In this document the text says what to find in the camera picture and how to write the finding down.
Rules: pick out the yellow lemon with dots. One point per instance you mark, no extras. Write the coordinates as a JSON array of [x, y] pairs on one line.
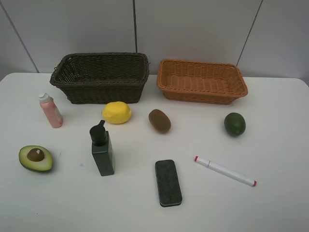
[[116, 112]]

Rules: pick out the dark felt whiteboard eraser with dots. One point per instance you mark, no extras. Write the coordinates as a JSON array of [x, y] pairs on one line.
[[169, 191]]

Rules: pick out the brown kiwi fruit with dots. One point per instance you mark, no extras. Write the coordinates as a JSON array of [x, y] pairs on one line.
[[159, 120]]

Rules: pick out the dark green pump bottle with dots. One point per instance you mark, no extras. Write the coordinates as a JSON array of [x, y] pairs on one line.
[[102, 149]]

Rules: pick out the orange wicker basket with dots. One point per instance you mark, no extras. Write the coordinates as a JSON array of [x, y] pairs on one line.
[[206, 82]]

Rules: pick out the pink bottle white cap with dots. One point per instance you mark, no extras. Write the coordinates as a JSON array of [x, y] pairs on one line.
[[50, 110]]

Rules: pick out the green lime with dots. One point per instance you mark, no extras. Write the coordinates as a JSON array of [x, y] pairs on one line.
[[234, 124]]

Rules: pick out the white marker pink caps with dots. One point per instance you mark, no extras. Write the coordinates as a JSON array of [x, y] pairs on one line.
[[225, 171]]

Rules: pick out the halved avocado with pit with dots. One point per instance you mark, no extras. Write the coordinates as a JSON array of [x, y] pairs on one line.
[[36, 158]]

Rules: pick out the dark brown wicker basket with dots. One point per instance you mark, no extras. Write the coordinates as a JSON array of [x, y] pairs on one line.
[[101, 78]]

